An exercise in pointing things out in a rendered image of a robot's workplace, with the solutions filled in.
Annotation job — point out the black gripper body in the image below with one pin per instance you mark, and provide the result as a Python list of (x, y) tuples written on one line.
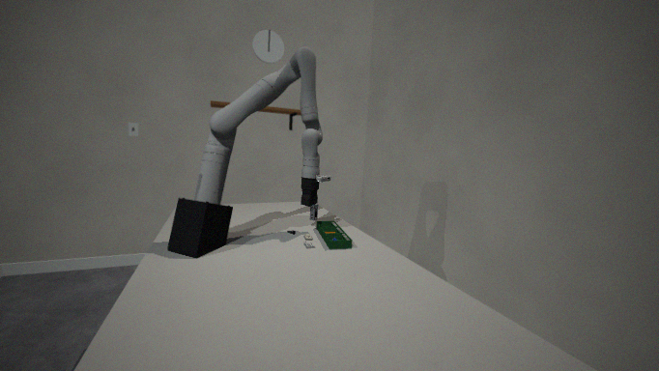
[(310, 178)]

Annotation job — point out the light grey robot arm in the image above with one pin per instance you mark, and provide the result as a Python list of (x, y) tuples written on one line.
[(224, 122)]

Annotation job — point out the green rack of labelled bins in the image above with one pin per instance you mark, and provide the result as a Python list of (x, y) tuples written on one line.
[(341, 243)]

